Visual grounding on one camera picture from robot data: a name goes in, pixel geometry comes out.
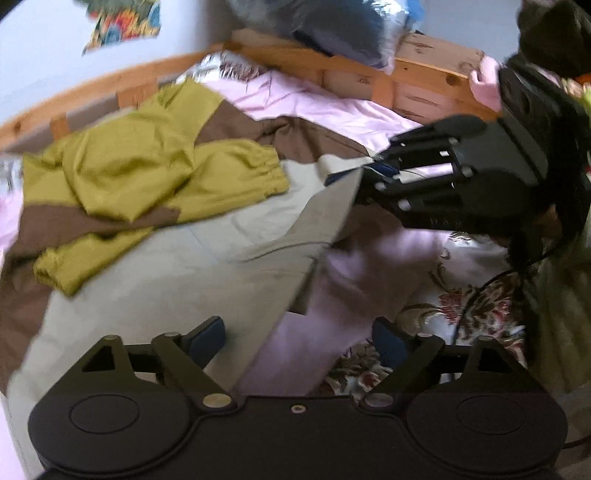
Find pink bed sheet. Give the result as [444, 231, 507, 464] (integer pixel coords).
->
[0, 69, 467, 480]

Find olive striped cloth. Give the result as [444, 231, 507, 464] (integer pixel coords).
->
[525, 217, 591, 394]

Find beige olive brown hooded jacket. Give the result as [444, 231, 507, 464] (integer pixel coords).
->
[0, 79, 407, 411]

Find wooden bed frame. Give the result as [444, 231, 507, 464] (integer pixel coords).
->
[0, 30, 505, 154]

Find clear plastic bag of clothes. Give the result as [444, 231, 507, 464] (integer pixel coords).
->
[224, 0, 426, 71]

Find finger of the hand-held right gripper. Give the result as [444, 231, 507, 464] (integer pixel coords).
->
[323, 166, 476, 217]
[370, 115, 488, 176]

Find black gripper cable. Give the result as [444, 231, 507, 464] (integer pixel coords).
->
[452, 203, 591, 352]

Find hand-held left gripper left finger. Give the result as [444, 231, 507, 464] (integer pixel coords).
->
[81, 316, 237, 413]

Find person's right hand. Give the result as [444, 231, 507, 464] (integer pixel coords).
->
[470, 58, 502, 112]

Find floral satin bedspread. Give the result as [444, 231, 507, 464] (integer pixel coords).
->
[0, 50, 534, 398]

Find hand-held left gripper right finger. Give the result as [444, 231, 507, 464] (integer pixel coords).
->
[360, 318, 529, 411]

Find landscape drawing wall poster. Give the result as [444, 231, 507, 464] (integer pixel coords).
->
[82, 0, 162, 56]

